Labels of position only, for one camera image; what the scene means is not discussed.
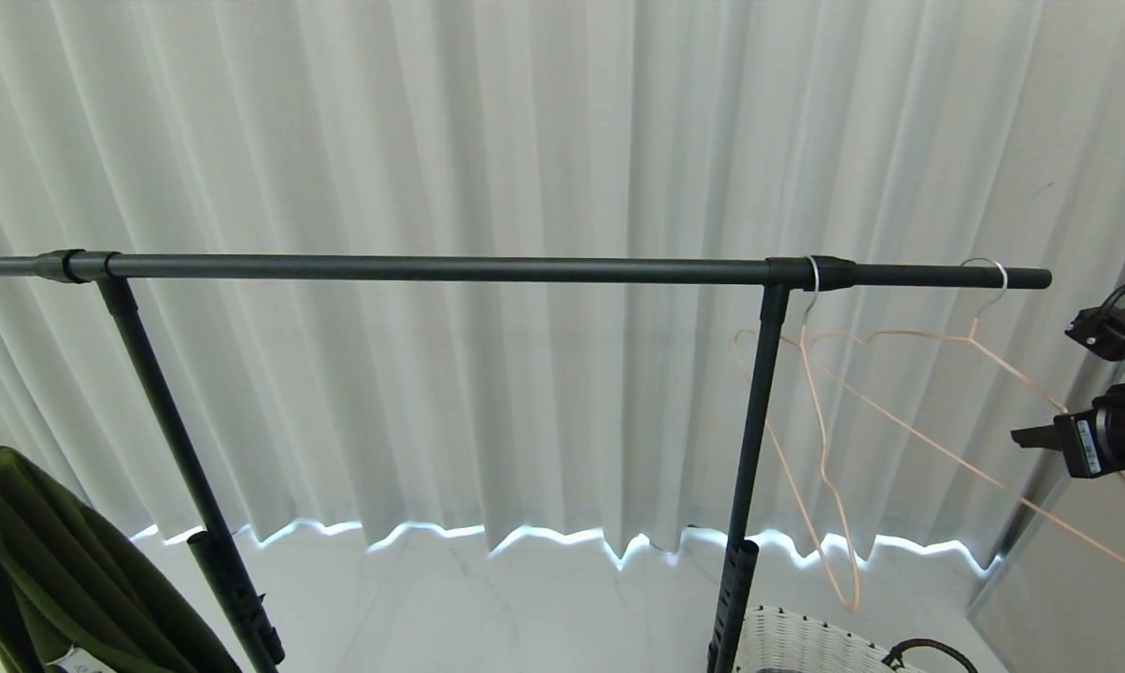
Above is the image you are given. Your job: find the green long-sleeved shirt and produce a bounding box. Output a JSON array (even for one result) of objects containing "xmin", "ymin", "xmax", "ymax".
[{"xmin": 0, "ymin": 446, "xmax": 243, "ymax": 673}]

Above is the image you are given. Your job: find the pink clothes hanger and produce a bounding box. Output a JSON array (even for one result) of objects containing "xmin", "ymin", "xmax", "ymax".
[
  {"xmin": 733, "ymin": 254, "xmax": 864, "ymax": 613},
  {"xmin": 787, "ymin": 257, "xmax": 1125, "ymax": 576}
]

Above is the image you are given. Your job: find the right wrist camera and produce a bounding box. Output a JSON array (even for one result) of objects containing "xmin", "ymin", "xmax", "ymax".
[{"xmin": 1064, "ymin": 301, "xmax": 1125, "ymax": 364}]

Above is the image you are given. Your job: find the black clothes rack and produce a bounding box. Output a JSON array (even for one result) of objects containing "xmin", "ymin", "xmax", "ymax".
[{"xmin": 0, "ymin": 248, "xmax": 1052, "ymax": 673}]

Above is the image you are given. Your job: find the white laundry basket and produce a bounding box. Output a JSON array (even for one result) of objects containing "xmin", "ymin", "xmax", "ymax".
[{"xmin": 733, "ymin": 606, "xmax": 979, "ymax": 673}]

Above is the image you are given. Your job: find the white curtain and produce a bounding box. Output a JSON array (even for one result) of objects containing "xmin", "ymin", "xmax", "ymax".
[{"xmin": 0, "ymin": 0, "xmax": 1125, "ymax": 573}]

